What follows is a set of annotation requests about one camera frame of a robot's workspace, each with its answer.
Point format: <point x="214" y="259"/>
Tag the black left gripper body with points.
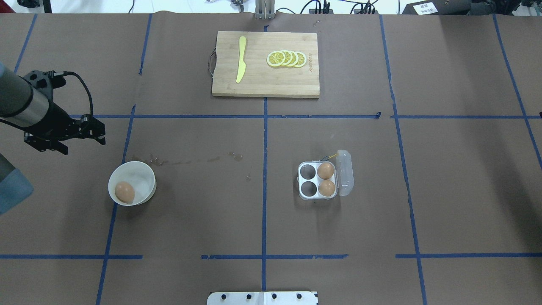
<point x="56" y="120"/>

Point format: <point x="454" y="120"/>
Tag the brown egg from bowl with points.
<point x="125" y="192"/>

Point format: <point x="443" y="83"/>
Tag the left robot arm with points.
<point x="27" y="104"/>

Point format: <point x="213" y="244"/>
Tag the clear plastic egg box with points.
<point x="308" y="179"/>

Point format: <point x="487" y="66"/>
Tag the brown egg in box rear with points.
<point x="326" y="170"/>

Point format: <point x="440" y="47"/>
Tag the brown egg in box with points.
<point x="326" y="170"/>
<point x="327" y="188"/>

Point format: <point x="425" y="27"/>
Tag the brown egg in box front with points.
<point x="327" y="188"/>

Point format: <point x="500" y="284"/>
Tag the white bowl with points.
<point x="140" y="175"/>

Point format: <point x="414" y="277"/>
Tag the yellow plastic knife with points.
<point x="241" y="63"/>

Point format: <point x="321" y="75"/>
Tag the wooden cutting board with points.
<point x="261" y="80"/>

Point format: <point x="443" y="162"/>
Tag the lemon slice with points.
<point x="293" y="59"/>
<point x="287" y="55"/>
<point x="301" y="59"/>
<point x="276" y="59"/>

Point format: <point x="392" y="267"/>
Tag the aluminium camera post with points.
<point x="265" y="9"/>

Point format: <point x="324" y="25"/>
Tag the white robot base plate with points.
<point x="264" y="298"/>

